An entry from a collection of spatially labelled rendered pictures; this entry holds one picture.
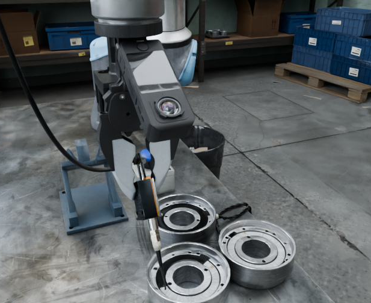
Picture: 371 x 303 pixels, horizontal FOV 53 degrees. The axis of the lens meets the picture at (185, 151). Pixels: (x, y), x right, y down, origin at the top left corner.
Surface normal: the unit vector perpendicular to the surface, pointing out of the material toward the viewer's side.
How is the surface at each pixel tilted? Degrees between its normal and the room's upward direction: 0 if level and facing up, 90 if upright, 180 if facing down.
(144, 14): 90
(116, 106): 90
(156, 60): 32
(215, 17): 90
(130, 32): 90
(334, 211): 0
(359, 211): 0
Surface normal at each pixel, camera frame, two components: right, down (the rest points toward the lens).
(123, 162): 0.38, 0.41
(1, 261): 0.00, -0.90
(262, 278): 0.00, 0.44
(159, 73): 0.22, -0.54
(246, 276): -0.39, 0.41
